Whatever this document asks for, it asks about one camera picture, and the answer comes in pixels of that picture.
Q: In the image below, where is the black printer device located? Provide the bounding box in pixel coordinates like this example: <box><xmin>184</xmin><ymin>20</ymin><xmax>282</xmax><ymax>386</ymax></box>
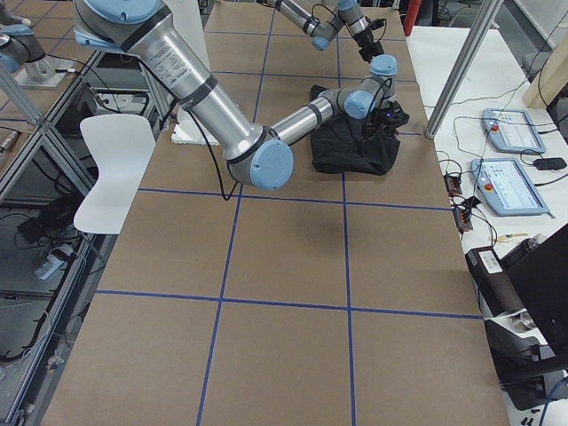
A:
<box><xmin>465</xmin><ymin>246</ymin><xmax>567</xmax><ymax>410</ymax></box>

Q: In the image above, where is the black graphic t-shirt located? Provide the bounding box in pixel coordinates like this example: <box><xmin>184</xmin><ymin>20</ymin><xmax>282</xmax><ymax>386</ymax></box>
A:
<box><xmin>310</xmin><ymin>94</ymin><xmax>409</xmax><ymax>176</ymax></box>

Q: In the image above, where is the white plastic chair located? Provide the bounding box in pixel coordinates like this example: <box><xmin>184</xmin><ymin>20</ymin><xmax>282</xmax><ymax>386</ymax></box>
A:
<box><xmin>74</xmin><ymin>114</ymin><xmax>155</xmax><ymax>234</ymax></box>

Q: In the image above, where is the black computer mouse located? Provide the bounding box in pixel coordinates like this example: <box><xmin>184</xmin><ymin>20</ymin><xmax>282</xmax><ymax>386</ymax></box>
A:
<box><xmin>533</xmin><ymin>157</ymin><xmax>567</xmax><ymax>170</ymax></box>

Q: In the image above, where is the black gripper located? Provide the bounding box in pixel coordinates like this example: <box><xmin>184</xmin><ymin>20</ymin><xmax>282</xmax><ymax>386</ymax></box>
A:
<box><xmin>371</xmin><ymin>101</ymin><xmax>399</xmax><ymax>129</ymax></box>
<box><xmin>357</xmin><ymin>30</ymin><xmax>384</xmax><ymax>60</ymax></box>

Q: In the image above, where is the teach pendant tablet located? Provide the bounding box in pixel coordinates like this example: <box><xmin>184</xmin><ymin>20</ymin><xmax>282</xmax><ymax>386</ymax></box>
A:
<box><xmin>470</xmin><ymin>158</ymin><xmax>549</xmax><ymax>217</ymax></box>
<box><xmin>481</xmin><ymin>108</ymin><xmax>546</xmax><ymax>154</ymax></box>

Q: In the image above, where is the far teach pendant tablet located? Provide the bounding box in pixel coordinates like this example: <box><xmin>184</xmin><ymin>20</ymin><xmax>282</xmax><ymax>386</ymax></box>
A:
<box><xmin>481</xmin><ymin>108</ymin><xmax>546</xmax><ymax>154</ymax></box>

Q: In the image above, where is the aluminium frame post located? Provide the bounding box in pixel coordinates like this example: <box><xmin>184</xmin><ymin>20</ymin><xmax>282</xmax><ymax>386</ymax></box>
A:
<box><xmin>424</xmin><ymin>0</ymin><xmax>503</xmax><ymax>139</ymax></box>

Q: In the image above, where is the near teach pendant tablet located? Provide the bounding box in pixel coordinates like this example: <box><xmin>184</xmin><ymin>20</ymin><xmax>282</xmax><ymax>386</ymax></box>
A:
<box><xmin>470</xmin><ymin>158</ymin><xmax>549</xmax><ymax>217</ymax></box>

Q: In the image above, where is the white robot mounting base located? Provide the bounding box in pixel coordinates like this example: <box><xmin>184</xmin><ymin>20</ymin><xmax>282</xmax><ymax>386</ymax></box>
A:
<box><xmin>166</xmin><ymin>0</ymin><xmax>210</xmax><ymax>145</ymax></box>

